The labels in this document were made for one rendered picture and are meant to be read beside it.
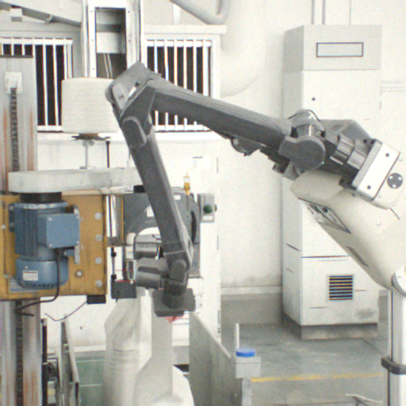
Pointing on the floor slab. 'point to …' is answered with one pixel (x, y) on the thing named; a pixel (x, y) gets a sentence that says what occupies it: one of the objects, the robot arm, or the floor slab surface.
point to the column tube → (8, 383)
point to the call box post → (246, 392)
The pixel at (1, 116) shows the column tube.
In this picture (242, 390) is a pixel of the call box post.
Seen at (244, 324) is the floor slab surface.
